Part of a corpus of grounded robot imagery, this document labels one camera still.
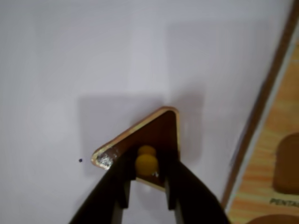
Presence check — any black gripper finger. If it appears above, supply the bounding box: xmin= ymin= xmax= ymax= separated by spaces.
xmin=163 ymin=148 xmax=232 ymax=224
xmin=69 ymin=145 xmax=137 ymax=224

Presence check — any brown triangle piece yellow pin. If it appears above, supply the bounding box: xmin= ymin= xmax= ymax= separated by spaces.
xmin=91 ymin=106 xmax=180 ymax=192

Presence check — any wooden shape puzzle board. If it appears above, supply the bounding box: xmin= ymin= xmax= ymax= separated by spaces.
xmin=221 ymin=0 xmax=299 ymax=224

